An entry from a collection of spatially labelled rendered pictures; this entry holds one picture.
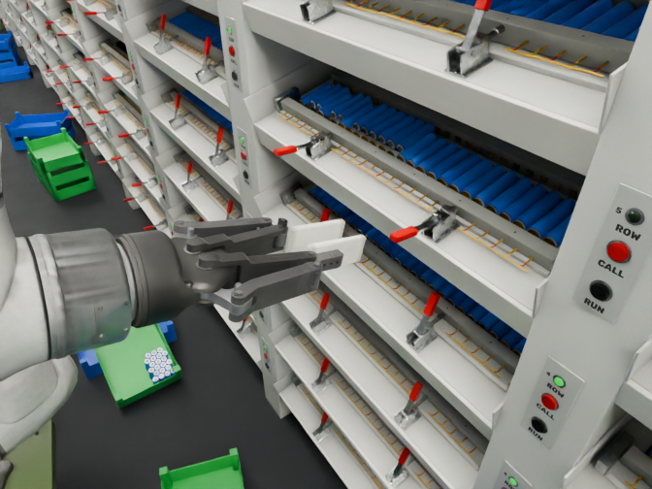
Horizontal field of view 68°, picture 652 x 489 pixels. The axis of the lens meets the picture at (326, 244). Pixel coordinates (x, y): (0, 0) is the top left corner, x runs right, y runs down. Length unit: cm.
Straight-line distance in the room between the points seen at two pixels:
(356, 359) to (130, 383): 91
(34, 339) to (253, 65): 65
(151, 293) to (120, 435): 126
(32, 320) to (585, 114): 44
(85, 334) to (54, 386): 86
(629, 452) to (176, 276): 53
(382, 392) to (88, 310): 67
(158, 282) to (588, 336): 38
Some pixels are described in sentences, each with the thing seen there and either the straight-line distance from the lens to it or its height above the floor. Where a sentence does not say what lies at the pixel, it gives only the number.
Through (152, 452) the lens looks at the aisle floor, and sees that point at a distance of 157.
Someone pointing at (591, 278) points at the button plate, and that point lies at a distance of 49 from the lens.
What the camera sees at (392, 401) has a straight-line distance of 93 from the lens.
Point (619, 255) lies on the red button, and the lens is 46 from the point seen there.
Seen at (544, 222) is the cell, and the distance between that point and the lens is 61.
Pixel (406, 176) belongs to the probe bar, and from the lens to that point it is 68.
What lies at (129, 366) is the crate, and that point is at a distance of 172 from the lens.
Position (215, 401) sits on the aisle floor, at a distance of 162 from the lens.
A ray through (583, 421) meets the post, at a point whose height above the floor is 85.
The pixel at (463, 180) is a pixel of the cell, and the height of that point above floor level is 98.
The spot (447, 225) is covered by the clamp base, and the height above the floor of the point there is 95.
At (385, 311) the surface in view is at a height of 74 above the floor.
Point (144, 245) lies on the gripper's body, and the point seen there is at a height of 107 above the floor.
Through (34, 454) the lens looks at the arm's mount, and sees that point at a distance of 140.
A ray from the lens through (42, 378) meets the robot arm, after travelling 121.
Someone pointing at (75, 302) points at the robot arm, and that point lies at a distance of 36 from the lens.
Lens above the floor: 129
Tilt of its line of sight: 37 degrees down
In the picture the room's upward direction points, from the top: straight up
